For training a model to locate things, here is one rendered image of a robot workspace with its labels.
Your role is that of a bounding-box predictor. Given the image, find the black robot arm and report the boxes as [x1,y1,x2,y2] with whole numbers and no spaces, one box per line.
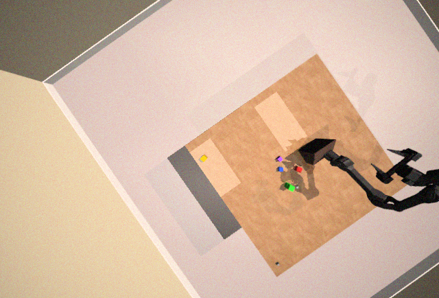
[324,149,439,211]

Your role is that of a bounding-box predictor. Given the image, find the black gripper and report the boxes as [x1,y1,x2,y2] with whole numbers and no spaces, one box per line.
[371,148,422,184]

